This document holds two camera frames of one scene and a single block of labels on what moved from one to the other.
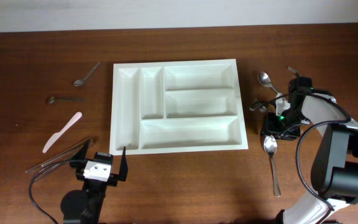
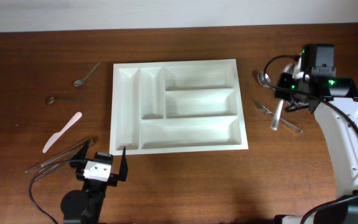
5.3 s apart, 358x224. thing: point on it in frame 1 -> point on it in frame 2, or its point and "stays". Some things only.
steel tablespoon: (270, 146) -> (275, 124)
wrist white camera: (96, 171) stays
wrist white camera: (281, 104) -> (294, 69)
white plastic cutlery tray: (176, 106) stays
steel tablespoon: (264, 78) stays
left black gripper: (114, 179) stays
